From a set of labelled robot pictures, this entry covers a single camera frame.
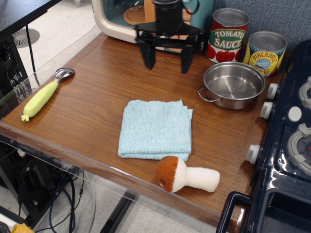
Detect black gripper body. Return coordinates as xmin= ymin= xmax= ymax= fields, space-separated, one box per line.
xmin=134 ymin=0 xmax=204 ymax=51

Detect toy microwave oven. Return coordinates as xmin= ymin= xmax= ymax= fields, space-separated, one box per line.
xmin=91 ymin=0 xmax=214 ymax=45

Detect plush brown white mushroom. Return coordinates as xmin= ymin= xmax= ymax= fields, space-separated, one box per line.
xmin=155 ymin=156 xmax=220 ymax=193

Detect spoon with green handle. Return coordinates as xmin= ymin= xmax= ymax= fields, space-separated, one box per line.
xmin=21 ymin=68 xmax=74 ymax=122

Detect black table leg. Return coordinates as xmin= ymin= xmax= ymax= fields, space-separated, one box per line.
xmin=100 ymin=190 xmax=137 ymax=233

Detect pineapple can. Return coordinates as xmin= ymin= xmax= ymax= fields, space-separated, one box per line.
xmin=243 ymin=31 xmax=288 ymax=77

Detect orange toy plate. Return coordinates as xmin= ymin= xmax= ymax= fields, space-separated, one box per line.
xmin=123 ymin=5 xmax=145 ymax=25

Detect tomato sauce can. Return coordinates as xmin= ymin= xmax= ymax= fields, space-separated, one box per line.
xmin=206 ymin=8 xmax=250 ymax=63

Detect blue floor cable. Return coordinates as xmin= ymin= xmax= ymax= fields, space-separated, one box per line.
xmin=49 ymin=173 xmax=76 ymax=233

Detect dark blue toy stove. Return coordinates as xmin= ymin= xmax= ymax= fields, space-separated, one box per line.
xmin=217 ymin=40 xmax=311 ymax=233

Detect black side desk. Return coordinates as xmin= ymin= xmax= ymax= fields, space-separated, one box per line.
xmin=0 ymin=0 xmax=59 ymax=97

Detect light blue towel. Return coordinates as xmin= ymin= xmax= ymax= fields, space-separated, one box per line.
xmin=118 ymin=100 xmax=193 ymax=161

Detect clear acrylic table guard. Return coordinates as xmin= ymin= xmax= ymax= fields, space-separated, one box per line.
xmin=0 ymin=23 xmax=246 ymax=233

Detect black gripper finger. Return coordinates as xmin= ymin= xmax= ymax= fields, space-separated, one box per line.
xmin=138 ymin=40 xmax=156 ymax=70
xmin=181 ymin=45 xmax=196 ymax=74

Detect black floor cable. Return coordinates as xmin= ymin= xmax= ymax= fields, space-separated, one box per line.
xmin=36 ymin=169 xmax=86 ymax=233

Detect small steel pot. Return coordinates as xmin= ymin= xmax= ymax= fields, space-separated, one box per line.
xmin=198 ymin=62 xmax=266 ymax=110

